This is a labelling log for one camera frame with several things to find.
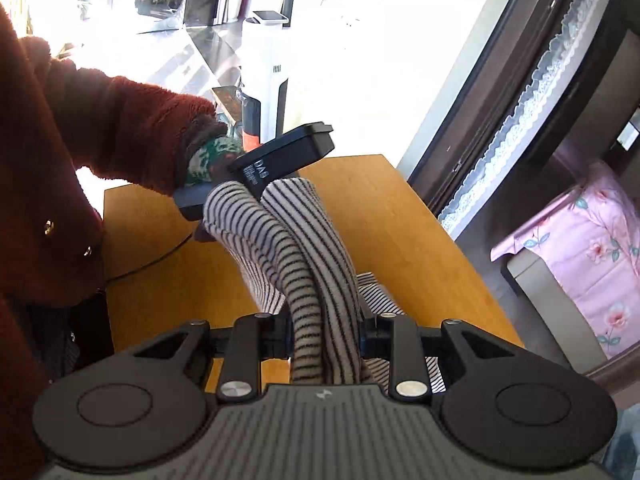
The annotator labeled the grey bed frame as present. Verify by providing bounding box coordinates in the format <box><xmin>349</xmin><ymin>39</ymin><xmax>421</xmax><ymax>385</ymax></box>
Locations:
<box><xmin>500</xmin><ymin>250</ymin><xmax>608</xmax><ymax>376</ymax></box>

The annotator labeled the black cable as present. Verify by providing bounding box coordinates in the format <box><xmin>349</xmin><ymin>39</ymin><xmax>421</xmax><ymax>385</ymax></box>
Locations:
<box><xmin>105</xmin><ymin>230</ymin><xmax>201</xmax><ymax>283</ymax></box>

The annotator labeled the dark brown door frame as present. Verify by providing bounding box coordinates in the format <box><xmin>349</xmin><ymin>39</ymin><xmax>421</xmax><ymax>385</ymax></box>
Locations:
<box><xmin>407</xmin><ymin>0</ymin><xmax>596</xmax><ymax>221</ymax></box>

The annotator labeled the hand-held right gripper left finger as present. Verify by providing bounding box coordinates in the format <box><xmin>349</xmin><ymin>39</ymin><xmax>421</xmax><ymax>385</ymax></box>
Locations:
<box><xmin>132</xmin><ymin>311</ymin><xmax>293</xmax><ymax>403</ymax></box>

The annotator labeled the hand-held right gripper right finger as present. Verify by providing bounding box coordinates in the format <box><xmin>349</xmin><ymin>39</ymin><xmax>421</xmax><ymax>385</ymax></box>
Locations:
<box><xmin>360</xmin><ymin>311</ymin><xmax>526</xmax><ymax>403</ymax></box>

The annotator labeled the grey striped garment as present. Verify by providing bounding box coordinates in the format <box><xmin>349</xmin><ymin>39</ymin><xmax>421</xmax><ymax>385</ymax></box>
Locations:
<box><xmin>204</xmin><ymin>177</ymin><xmax>446</xmax><ymax>395</ymax></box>

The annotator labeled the person's left forearm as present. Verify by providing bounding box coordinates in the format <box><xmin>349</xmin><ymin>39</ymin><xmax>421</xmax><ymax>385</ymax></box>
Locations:
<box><xmin>25</xmin><ymin>35</ymin><xmax>246</xmax><ymax>196</ymax></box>

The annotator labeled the white upright floor washer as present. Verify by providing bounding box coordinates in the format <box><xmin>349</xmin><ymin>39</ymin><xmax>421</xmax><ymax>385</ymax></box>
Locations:
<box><xmin>212</xmin><ymin>10</ymin><xmax>292</xmax><ymax>161</ymax></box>

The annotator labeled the white lace curtain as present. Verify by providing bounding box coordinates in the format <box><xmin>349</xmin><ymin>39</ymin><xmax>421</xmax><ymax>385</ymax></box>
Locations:
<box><xmin>439</xmin><ymin>0</ymin><xmax>621</xmax><ymax>228</ymax></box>

